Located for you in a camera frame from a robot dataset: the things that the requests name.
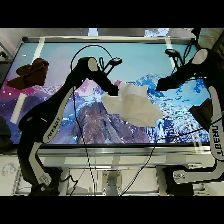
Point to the silver frame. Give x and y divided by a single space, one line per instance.
140 152

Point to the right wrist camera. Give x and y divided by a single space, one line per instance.
171 52

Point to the white shirt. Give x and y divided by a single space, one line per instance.
133 105

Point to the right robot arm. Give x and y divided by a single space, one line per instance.
213 66

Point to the brown garment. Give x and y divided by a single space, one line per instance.
31 75

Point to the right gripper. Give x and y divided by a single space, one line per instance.
166 83

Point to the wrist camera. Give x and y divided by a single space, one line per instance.
171 52
113 61

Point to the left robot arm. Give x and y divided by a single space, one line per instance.
50 116

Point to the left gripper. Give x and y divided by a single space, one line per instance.
110 88

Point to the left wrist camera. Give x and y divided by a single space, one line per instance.
113 61

